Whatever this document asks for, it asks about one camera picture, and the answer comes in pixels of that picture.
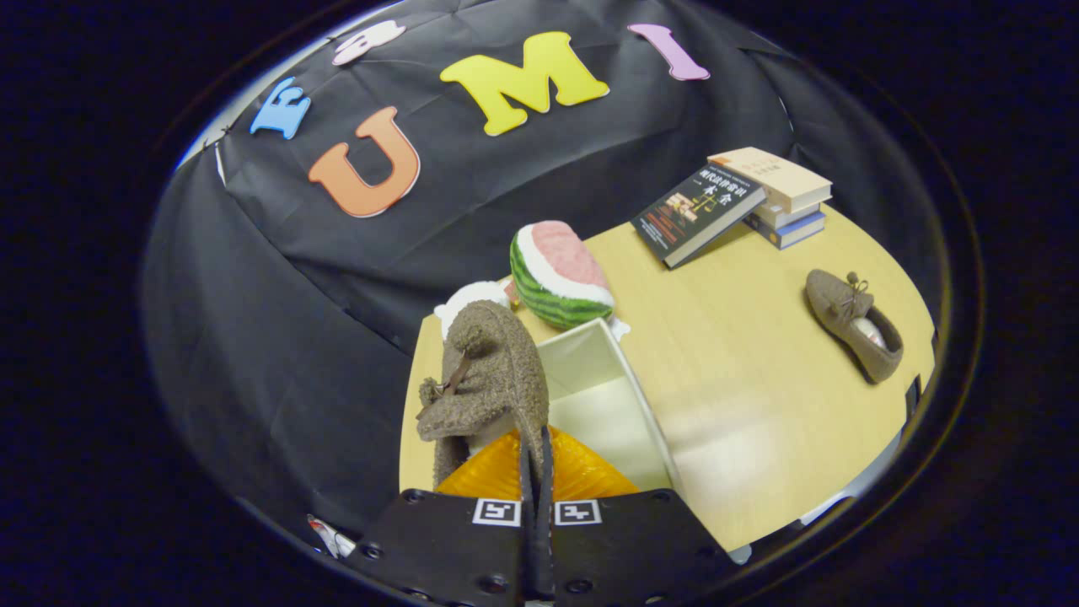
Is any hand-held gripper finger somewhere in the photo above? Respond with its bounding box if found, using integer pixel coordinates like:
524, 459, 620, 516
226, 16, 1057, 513
539, 427, 736, 607
344, 428, 540, 607

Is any brown fuzzy shoe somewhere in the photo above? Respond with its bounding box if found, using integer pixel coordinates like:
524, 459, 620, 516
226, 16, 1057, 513
805, 268, 905, 385
416, 299, 550, 492

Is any beige fabric storage box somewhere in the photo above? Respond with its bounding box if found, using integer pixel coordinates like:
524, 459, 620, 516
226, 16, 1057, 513
535, 318, 684, 495

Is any white plush toy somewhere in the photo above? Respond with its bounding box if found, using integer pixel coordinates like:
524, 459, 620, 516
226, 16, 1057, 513
434, 281, 512, 340

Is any watermelon slice plush toy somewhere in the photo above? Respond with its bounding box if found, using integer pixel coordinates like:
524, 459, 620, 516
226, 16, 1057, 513
509, 220, 616, 331

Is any black cover book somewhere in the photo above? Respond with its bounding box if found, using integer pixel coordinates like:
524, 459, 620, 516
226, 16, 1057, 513
631, 164, 766, 269

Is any blue cover book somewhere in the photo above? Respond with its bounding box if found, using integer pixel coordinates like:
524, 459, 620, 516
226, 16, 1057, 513
743, 211, 828, 251

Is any grey spine book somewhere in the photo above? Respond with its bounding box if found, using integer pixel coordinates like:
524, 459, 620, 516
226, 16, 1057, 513
750, 201, 824, 230

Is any beige cover book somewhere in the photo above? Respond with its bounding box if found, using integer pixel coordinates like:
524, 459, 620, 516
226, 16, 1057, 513
708, 147, 833, 215

